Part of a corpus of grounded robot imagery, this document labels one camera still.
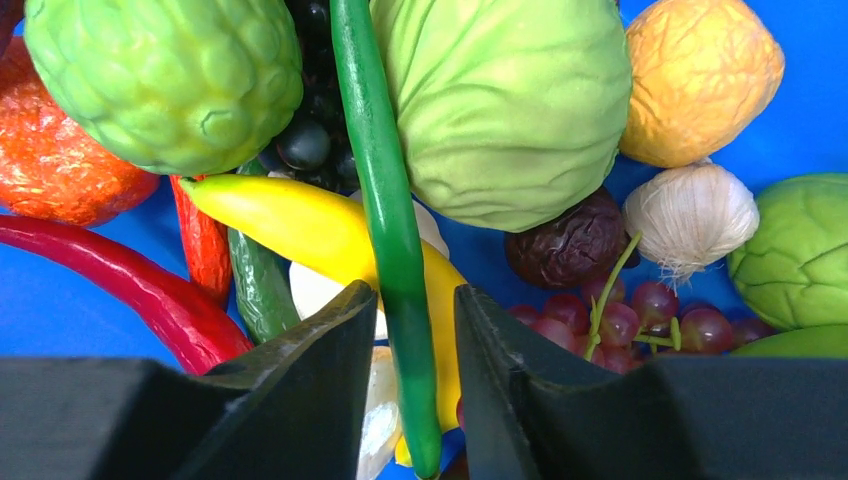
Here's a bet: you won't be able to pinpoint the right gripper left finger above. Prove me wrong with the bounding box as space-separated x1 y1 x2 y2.
1 281 376 479

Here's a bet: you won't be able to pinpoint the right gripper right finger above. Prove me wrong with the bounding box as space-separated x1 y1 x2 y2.
455 285 847 479

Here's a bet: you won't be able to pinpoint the red toy chili pepper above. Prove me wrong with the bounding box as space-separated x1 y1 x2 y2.
1 215 253 374

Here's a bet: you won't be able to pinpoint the red toy grapes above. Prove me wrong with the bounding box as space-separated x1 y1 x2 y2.
468 276 777 387

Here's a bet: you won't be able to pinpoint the white toy mushroom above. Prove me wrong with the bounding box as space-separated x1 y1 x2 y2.
288 190 452 480

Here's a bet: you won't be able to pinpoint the green toy cucumber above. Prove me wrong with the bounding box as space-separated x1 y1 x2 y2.
227 157 303 346

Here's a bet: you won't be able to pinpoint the long green toy bean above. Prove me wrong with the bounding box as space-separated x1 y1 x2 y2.
330 0 442 479

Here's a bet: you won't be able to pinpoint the dark dried date toy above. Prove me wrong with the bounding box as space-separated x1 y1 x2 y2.
504 186 631 290

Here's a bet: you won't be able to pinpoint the yellow toy banana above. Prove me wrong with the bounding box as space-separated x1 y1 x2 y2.
178 174 465 431

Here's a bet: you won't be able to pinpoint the orange red toy carrot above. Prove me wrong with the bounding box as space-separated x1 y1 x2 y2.
169 176 233 309

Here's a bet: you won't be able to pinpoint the white toy garlic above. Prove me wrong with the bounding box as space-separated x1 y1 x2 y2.
623 159 760 287

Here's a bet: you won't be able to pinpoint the black toy grapes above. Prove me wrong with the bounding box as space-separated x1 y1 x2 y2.
258 0 359 193

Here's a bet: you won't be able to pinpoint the green toy chayote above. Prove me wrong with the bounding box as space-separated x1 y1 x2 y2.
726 173 847 359

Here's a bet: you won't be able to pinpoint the green toy cabbage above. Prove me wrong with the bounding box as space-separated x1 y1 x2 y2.
370 0 632 232

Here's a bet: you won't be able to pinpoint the green custard apple toy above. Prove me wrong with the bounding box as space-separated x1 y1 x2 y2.
24 0 303 176

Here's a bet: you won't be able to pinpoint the orange toy tangerine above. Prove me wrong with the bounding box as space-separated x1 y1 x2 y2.
1 37 160 227

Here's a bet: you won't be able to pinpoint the orange toy walnut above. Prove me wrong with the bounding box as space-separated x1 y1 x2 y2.
619 0 785 168

